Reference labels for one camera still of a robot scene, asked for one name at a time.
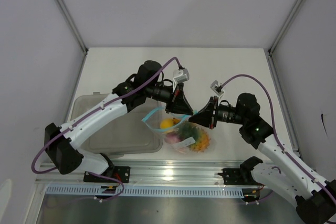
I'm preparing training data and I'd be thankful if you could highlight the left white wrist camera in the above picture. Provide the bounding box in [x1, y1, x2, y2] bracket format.
[172, 68, 190, 91]

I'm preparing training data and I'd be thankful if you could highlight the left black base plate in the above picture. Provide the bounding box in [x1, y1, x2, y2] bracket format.
[83, 166, 131, 184]

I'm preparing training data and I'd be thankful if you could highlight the orange toy pineapple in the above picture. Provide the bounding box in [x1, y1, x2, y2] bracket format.
[177, 122, 211, 152]

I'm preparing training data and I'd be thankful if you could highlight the grey translucent plastic bin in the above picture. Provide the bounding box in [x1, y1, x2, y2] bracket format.
[61, 94, 162, 155]

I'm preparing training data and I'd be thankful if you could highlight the aluminium front rail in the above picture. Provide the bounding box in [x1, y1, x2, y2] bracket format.
[35, 159, 322, 189]

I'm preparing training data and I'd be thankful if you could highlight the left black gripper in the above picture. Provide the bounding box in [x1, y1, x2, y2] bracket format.
[145, 81, 193, 115]

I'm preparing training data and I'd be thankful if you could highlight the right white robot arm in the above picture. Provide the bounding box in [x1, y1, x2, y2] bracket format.
[189, 93, 335, 223]

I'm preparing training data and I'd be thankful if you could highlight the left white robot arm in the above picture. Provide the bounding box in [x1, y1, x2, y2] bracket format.
[44, 60, 193, 182]

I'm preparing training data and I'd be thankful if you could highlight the purple toy onion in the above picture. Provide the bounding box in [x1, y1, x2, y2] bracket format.
[164, 132, 182, 144]

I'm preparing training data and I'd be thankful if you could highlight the yellow toy lemon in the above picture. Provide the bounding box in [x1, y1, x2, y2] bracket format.
[160, 118, 175, 129]

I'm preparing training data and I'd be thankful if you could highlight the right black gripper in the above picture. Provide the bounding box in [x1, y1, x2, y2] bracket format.
[188, 95, 247, 129]

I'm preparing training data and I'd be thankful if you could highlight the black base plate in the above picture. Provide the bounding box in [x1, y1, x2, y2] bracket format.
[83, 166, 131, 184]
[217, 168, 265, 186]

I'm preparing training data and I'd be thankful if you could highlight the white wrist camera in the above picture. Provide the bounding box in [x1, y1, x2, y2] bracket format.
[210, 80, 224, 98]
[172, 68, 190, 91]

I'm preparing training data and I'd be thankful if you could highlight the right aluminium frame post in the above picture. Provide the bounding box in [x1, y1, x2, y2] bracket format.
[268, 0, 306, 56]

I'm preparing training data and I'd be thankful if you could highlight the aluminium frame post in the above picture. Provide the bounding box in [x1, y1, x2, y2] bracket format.
[268, 0, 306, 56]
[54, 0, 88, 54]

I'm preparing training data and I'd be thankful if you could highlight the left aluminium frame post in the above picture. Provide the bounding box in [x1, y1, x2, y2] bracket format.
[54, 0, 88, 54]

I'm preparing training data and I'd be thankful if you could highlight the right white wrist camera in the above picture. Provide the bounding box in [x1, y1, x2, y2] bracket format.
[210, 80, 224, 98]

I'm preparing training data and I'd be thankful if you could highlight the clear zip top bag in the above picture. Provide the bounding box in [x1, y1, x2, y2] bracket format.
[142, 106, 216, 154]

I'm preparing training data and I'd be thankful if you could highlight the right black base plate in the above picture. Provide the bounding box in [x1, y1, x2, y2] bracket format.
[217, 168, 265, 186]

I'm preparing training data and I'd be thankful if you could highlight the white slotted cable duct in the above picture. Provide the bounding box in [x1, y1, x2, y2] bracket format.
[46, 184, 244, 198]

